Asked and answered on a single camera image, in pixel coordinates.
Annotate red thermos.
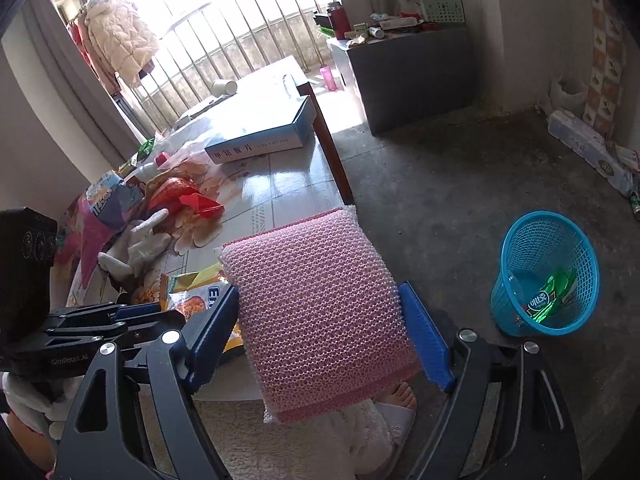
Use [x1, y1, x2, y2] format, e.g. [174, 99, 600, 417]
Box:
[327, 2, 352, 41]

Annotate white plastic storage basket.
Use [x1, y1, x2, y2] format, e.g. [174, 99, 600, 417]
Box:
[417, 0, 466, 25]

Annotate white bottle with red cap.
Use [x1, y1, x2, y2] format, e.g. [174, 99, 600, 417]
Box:
[131, 154, 172, 183]

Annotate pink printed plastic bag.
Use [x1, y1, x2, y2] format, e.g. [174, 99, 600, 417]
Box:
[55, 195, 131, 281]

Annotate beige quilted jacket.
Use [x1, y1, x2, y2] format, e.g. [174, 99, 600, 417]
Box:
[82, 0, 161, 88]

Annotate white slipper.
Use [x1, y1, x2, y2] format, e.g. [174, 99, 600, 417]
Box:
[372, 382, 418, 467]

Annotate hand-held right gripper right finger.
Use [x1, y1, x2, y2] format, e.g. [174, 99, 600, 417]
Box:
[399, 282, 583, 480]

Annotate crumpled white floor bag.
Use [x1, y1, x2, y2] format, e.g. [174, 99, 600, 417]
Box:
[550, 77, 586, 116]

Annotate green snack wrapper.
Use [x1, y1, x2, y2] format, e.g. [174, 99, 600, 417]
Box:
[522, 267, 578, 322]

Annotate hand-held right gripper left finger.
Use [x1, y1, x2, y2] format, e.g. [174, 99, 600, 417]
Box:
[54, 284, 241, 480]

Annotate clear plastic bag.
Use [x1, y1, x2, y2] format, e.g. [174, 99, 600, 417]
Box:
[155, 135, 211, 171]

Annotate blue plastic wastebasket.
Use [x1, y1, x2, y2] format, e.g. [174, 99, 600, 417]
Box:
[490, 211, 601, 337]

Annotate flat blue cardboard box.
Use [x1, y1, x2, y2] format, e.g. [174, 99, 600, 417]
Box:
[204, 95, 313, 165]

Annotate person's left forearm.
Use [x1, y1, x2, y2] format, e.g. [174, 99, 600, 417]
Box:
[0, 372, 71, 476]

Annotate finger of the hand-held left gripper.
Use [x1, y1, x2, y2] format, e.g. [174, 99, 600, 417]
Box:
[44, 310, 187, 356]
[47, 301, 163, 323]

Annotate blue white snack bag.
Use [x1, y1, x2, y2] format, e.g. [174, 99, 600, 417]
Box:
[85, 170, 146, 231]

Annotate metal balcony railing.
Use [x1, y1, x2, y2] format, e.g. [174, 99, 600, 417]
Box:
[115, 0, 341, 136]

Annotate wrapped tissue roll pack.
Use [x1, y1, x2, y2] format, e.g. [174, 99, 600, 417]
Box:
[547, 109, 633, 196]

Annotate white cloth glove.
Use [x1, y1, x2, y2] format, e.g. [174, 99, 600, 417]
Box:
[97, 208, 171, 278]

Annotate floral tablecloth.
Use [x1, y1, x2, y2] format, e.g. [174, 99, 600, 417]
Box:
[65, 55, 361, 401]

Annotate dark grey cabinet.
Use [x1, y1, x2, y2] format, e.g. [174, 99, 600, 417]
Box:
[347, 27, 476, 136]

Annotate red plastic bag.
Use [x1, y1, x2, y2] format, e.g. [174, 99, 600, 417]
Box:
[145, 177, 223, 221]

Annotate yellow snack packet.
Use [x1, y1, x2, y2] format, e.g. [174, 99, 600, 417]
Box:
[165, 270, 246, 353]

